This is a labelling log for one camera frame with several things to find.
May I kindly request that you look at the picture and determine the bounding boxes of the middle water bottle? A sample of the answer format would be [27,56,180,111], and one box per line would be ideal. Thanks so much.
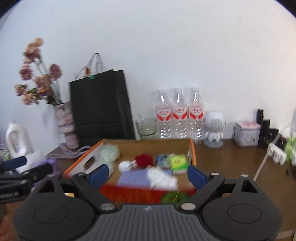
[171,88,188,139]

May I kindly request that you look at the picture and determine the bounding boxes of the water bottle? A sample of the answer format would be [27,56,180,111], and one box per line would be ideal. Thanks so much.
[188,87,204,144]
[171,88,188,139]
[155,89,172,139]

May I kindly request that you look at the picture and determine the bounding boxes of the purple cloth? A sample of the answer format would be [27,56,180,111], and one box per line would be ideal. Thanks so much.
[116,169,151,188]

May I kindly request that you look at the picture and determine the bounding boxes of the white detergent jug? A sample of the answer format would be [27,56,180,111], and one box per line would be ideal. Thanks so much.
[6,121,33,159]

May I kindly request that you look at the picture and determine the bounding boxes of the red rose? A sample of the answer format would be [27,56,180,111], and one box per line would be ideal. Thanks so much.
[134,154,154,169]

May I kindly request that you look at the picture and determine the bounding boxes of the purple tissue box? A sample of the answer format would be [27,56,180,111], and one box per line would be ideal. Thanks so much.
[16,150,63,186]

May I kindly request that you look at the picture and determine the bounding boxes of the pink dried flowers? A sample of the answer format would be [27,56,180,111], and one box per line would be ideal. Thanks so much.
[14,38,63,106]

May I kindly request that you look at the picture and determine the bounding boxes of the white round lid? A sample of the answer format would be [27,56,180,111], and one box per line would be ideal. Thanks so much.
[118,161,133,173]

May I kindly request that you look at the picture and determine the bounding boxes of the right water bottle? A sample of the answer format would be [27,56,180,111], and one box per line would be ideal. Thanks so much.
[188,87,204,144]

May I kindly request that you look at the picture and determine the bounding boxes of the green tissue pack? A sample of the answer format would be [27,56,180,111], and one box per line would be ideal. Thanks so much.
[169,154,189,174]

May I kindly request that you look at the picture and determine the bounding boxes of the lavender coiled cable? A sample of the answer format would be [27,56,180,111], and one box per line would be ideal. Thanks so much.
[45,143,92,160]

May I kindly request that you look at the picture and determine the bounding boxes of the blue patterned packet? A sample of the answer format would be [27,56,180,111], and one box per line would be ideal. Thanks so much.
[155,155,171,168]

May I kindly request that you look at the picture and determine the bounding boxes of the black paper bag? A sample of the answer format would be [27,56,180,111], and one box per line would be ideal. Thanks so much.
[69,52,137,148]

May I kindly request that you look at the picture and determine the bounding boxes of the white robot speaker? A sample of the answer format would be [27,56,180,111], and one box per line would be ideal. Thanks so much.
[204,111,226,149]

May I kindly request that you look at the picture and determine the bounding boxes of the greenish plastic bag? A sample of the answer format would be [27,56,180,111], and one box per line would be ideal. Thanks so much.
[99,144,120,165]

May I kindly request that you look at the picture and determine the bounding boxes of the purple patterned vase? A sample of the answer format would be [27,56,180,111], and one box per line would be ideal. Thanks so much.
[54,101,79,150]

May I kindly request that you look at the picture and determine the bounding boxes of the lavender tin box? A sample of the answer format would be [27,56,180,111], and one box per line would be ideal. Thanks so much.
[232,121,261,147]

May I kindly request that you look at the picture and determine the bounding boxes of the left water bottle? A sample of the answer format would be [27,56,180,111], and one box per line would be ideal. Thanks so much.
[155,89,172,139]

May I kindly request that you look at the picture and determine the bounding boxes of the glass cup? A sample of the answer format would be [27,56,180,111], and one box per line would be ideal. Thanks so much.
[135,118,157,140]

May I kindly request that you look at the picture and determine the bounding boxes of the red cardboard box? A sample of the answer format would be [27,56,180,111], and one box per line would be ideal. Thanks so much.
[63,139,196,205]

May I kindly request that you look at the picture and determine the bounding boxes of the white power strip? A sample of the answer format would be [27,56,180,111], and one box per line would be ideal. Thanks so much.
[267,143,287,166]

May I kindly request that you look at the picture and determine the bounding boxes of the white power cable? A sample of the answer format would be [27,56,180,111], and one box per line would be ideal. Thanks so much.
[253,152,271,182]

